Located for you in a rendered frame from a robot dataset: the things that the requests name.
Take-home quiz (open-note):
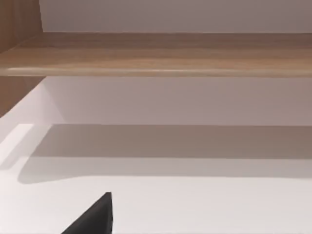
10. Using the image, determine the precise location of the wooden open shelf unit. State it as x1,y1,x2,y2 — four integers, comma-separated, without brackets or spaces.
0,0,312,118

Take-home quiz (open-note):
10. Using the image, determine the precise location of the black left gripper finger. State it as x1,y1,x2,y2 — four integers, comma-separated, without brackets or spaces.
60,192,114,234

